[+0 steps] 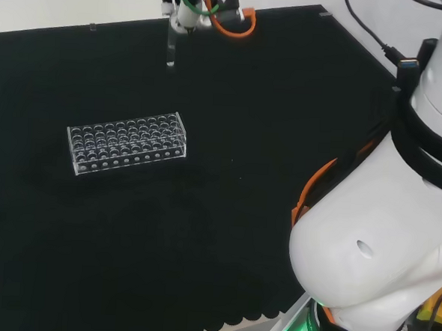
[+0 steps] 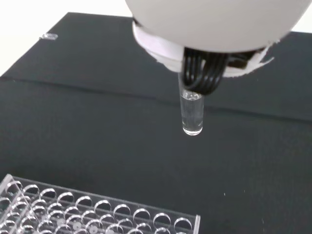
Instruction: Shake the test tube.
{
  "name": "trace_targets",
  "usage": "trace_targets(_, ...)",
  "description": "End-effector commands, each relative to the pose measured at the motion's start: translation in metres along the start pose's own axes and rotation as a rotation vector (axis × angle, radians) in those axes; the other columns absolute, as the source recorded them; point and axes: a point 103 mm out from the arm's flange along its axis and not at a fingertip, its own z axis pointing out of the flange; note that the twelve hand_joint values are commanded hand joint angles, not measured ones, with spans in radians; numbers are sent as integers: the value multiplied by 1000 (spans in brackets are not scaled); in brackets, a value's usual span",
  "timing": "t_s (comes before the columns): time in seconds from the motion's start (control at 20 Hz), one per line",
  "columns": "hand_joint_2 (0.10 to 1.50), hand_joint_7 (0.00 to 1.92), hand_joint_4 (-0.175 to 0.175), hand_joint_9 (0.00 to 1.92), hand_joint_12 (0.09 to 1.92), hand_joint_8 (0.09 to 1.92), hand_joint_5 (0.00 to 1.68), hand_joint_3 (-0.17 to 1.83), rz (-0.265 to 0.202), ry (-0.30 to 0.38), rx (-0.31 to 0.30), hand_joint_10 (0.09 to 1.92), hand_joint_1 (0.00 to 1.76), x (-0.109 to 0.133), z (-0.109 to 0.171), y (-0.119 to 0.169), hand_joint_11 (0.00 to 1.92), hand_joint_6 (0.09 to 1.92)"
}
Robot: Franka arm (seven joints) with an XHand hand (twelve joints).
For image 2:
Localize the black bench cloth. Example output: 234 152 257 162
0 12 312 234

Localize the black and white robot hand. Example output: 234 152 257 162
124 0 308 96

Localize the clear plastic test tube rack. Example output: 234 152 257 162
0 174 201 234

